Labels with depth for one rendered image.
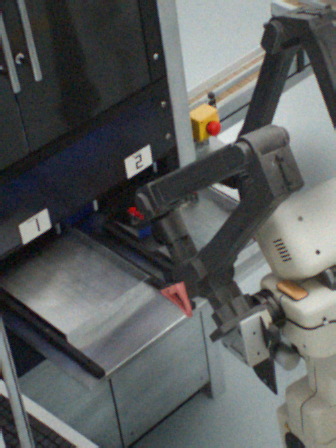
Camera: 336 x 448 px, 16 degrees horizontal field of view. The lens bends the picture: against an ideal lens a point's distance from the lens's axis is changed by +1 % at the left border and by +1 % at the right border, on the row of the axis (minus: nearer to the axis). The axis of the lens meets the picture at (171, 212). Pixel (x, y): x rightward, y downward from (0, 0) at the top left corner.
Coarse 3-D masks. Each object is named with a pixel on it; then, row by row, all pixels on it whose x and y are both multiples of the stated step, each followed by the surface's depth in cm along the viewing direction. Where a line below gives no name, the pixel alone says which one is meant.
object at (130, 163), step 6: (144, 150) 314; (132, 156) 312; (144, 156) 315; (150, 156) 316; (126, 162) 311; (132, 162) 313; (144, 162) 316; (150, 162) 317; (126, 168) 312; (132, 168) 313; (132, 174) 314
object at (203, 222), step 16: (208, 192) 321; (192, 208) 319; (208, 208) 318; (224, 208) 317; (128, 224) 316; (192, 224) 313; (208, 224) 313; (208, 240) 308; (160, 256) 303; (240, 256) 298
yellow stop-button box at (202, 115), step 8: (200, 104) 330; (192, 112) 327; (200, 112) 326; (208, 112) 326; (216, 112) 327; (192, 120) 325; (200, 120) 324; (208, 120) 326; (216, 120) 328; (192, 128) 327; (200, 128) 325; (200, 136) 327; (208, 136) 328
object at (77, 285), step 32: (64, 224) 316; (32, 256) 311; (64, 256) 309; (96, 256) 308; (0, 288) 299; (32, 288) 301; (64, 288) 300; (96, 288) 298; (128, 288) 297; (64, 320) 291; (96, 320) 288
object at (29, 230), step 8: (40, 216) 298; (48, 216) 300; (24, 224) 295; (32, 224) 297; (40, 224) 299; (48, 224) 301; (24, 232) 296; (32, 232) 298; (40, 232) 300; (24, 240) 297
